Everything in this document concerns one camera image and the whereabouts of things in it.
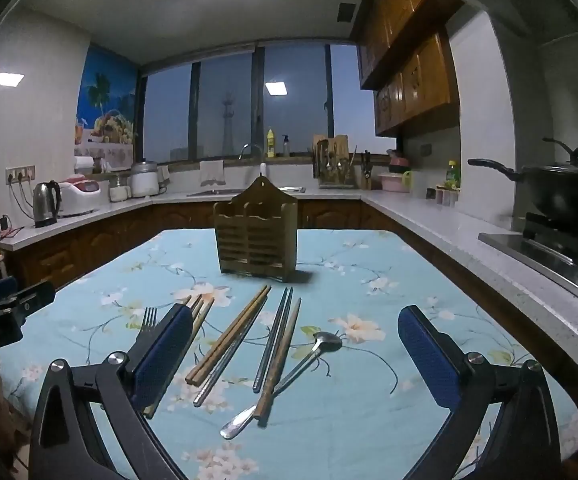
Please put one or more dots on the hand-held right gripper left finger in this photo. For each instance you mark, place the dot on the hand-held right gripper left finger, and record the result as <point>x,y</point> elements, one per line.
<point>163,360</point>

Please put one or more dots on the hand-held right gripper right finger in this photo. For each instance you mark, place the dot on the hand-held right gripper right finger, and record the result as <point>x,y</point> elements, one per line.
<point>429,360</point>

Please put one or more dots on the metal fork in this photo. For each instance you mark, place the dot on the metal fork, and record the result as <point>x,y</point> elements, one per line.
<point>148,322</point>

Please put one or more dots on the wooden chopstick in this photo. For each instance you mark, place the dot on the wooden chopstick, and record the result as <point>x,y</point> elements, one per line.
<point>203,325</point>
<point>279,360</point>
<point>236,332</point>
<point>196,307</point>
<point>229,332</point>

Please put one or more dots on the metal chopstick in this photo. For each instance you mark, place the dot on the metal chopstick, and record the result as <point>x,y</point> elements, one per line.
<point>279,330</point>
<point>270,340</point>
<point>229,355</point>

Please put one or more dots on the metal spoon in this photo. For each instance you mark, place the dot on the metal spoon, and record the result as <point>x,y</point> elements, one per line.
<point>326,342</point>

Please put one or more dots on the wooden utensil holder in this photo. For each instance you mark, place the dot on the wooden utensil holder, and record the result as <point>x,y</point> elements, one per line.
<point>255,235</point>

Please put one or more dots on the steel electric kettle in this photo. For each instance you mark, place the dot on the steel electric kettle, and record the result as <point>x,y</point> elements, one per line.
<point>45,205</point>

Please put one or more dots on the blue floral tablecloth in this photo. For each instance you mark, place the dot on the blue floral tablecloth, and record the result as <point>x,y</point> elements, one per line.
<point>344,410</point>

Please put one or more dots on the wooden lower cabinets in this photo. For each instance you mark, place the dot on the wooden lower cabinets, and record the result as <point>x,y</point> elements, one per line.
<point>119,230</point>

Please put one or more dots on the wooden cabinets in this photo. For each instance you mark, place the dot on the wooden cabinets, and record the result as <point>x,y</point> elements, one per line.
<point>119,230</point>
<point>409,75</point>

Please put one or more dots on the white and red rice cooker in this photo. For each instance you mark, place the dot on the white and red rice cooker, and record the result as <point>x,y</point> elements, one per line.
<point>80,195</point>

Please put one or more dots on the glass jar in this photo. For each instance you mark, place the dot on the glass jar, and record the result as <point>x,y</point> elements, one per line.
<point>119,190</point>

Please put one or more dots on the gas stove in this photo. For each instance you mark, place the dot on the gas stove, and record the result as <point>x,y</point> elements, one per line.
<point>549,255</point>

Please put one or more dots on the white cooking pot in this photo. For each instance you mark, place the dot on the white cooking pot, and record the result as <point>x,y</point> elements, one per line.
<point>144,180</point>

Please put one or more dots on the row of spice jars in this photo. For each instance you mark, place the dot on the row of spice jars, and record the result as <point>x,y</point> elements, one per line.
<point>444,197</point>

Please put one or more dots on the steel sink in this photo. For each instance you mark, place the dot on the steel sink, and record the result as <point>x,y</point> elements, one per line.
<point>219,191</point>

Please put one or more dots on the pink basin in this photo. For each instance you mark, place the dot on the pink basin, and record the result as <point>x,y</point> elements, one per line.
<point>394,182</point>

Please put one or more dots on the green bottle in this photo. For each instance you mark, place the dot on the green bottle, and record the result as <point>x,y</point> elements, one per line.
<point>453,174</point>

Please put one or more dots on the white hanging towel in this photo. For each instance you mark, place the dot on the white hanging towel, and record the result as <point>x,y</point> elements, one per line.
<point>212,172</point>

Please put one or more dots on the black knife block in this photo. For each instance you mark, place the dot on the black knife block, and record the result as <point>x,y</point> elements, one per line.
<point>366,172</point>

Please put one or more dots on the wooden dish rack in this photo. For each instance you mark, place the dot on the wooden dish rack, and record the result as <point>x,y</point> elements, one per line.
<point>334,165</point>

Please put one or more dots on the black wok with lid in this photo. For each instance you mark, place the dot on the black wok with lid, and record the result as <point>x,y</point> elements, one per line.
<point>564,187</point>

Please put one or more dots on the chrome faucet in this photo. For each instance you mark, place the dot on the chrome faucet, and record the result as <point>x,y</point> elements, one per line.
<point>249,147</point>

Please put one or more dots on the yellow bottle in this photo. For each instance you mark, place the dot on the yellow bottle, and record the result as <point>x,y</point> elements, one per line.
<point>271,144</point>

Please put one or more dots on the clear soap dispenser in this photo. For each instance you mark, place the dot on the clear soap dispenser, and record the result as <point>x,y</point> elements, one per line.
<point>286,147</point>

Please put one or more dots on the large window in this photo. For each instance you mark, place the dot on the large window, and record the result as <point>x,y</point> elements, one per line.
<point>229,110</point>

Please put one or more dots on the wooden upper cabinets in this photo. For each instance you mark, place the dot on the wooden upper cabinets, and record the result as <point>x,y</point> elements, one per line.
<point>409,75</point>

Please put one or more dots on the wall power strip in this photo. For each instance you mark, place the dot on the wall power strip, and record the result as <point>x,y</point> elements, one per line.
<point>20,174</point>

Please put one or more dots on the beach wall poster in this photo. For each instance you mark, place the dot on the beach wall poster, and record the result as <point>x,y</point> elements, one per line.
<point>106,110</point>

